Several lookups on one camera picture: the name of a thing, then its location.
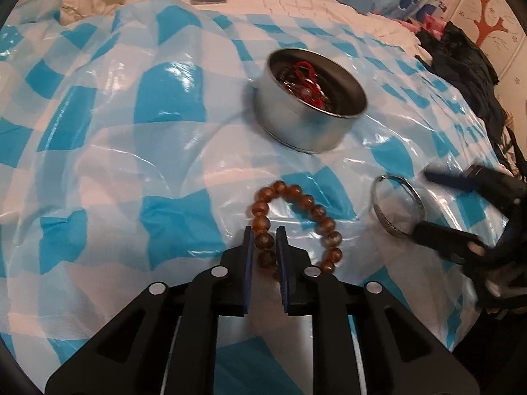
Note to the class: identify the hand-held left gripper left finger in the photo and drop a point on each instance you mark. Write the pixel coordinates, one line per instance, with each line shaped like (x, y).
(247, 263)

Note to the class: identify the blue checkered plastic sheet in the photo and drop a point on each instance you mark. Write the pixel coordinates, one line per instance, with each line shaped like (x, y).
(123, 152)

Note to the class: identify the pink cloth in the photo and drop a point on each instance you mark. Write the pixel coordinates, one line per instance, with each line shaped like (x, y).
(430, 24)

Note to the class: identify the round metal tin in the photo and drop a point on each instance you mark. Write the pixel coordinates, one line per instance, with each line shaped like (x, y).
(296, 127)

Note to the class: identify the silver bangle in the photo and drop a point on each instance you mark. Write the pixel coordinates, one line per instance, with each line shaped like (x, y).
(393, 229)

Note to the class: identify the black clothing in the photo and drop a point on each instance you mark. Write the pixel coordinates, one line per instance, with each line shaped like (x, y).
(461, 61)

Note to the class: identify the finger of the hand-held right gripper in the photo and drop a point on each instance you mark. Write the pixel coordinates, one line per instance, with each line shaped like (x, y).
(446, 180)
(440, 238)

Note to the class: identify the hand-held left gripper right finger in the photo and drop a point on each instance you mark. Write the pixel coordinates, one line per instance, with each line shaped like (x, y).
(282, 263)

